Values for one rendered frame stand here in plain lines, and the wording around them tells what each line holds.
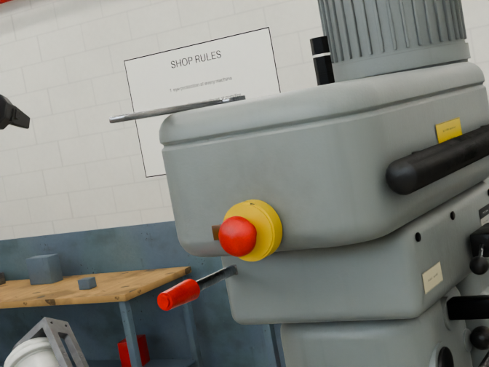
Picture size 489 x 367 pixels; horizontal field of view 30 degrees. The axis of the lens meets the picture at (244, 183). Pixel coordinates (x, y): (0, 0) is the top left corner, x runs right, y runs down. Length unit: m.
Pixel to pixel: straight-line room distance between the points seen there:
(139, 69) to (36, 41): 0.97
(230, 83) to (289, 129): 5.19
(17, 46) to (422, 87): 6.30
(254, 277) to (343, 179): 0.22
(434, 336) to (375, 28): 0.42
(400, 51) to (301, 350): 0.42
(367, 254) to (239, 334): 5.44
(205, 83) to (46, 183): 1.67
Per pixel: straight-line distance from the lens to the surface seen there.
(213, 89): 6.15
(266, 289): 1.05
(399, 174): 0.88
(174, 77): 6.32
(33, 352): 0.98
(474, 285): 1.20
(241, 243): 0.88
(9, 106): 1.55
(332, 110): 0.88
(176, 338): 6.71
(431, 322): 1.07
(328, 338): 1.07
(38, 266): 6.93
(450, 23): 1.28
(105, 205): 6.82
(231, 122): 0.92
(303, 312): 1.03
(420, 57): 1.25
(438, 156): 0.94
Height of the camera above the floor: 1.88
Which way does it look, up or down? 5 degrees down
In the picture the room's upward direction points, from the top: 10 degrees counter-clockwise
